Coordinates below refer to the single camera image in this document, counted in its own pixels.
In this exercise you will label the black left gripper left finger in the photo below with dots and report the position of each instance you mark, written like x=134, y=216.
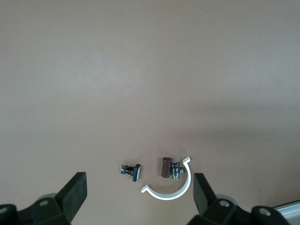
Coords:
x=70, y=199

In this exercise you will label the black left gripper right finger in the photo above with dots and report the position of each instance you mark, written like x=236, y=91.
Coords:
x=204, y=199

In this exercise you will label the small black connector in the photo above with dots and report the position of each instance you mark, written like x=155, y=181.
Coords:
x=134, y=172

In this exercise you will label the brown table cover sheet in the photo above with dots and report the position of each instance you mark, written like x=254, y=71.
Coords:
x=140, y=70

